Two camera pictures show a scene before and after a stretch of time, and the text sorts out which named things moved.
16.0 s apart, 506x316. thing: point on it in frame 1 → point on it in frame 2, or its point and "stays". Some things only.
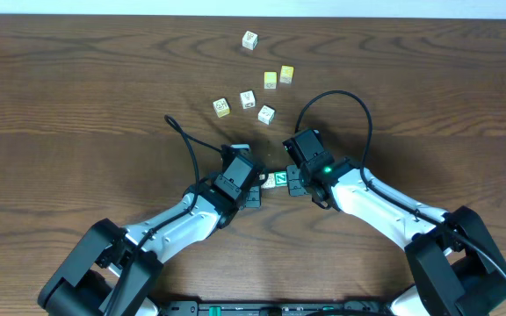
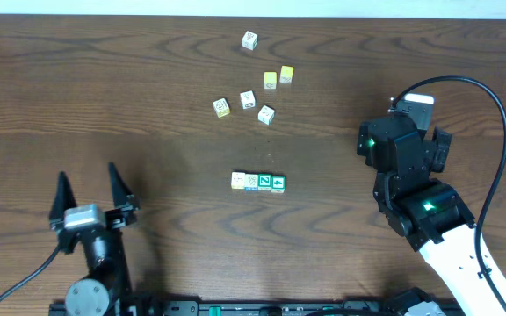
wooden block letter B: [221, 107] stays
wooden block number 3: [249, 40] stays
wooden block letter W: [248, 99] stays
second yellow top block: [286, 74] stays
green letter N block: [280, 178] → [264, 183]
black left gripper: [253, 196] → [115, 220]
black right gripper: [293, 187] → [437, 150]
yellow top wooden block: [270, 80] stays
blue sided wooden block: [271, 182] → [250, 183]
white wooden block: [265, 115] stays
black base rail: [357, 308] stays
